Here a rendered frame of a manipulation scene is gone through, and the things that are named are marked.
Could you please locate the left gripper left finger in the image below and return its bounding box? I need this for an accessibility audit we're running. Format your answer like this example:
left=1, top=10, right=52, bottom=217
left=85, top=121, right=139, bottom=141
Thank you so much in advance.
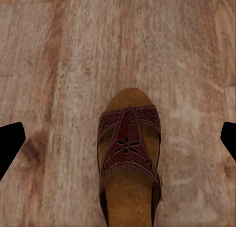
left=0, top=122, right=26, bottom=181

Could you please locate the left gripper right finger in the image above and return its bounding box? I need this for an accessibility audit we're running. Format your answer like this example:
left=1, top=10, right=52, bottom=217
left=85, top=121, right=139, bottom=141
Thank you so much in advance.
left=220, top=122, right=236, bottom=161

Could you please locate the sandal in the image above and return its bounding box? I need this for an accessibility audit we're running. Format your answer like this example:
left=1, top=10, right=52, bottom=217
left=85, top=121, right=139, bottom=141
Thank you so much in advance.
left=97, top=87, right=163, bottom=227

